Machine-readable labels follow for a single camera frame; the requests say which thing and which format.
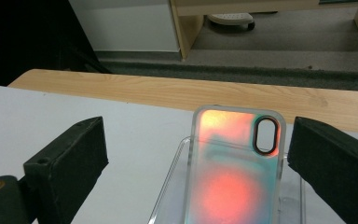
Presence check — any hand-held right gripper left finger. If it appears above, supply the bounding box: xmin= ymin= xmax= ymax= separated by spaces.
xmin=22 ymin=116 xmax=110 ymax=224

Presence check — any white cabinet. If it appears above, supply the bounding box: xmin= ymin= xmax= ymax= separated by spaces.
xmin=68 ymin=0 xmax=181 ymax=53

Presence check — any iridescent phone case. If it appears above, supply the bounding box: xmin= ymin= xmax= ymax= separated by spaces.
xmin=181 ymin=105 xmax=287 ymax=224

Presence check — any light wooden table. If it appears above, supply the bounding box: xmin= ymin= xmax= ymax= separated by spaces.
xmin=7 ymin=68 xmax=358 ymax=136

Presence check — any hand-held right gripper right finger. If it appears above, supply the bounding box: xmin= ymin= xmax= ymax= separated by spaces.
xmin=286 ymin=116 xmax=358 ymax=224

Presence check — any white table sheet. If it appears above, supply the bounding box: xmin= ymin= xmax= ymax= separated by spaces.
xmin=0 ymin=84 xmax=358 ymax=224

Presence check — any clear plastic packaging tray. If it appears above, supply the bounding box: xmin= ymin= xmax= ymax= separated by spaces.
xmin=147 ymin=135 xmax=308 ymax=224

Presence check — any black curtain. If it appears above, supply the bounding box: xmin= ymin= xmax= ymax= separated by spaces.
xmin=0 ymin=0 xmax=111 ymax=92

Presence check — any light wooden desk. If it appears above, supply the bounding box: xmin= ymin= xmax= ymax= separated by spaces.
xmin=169 ymin=0 xmax=358 ymax=62

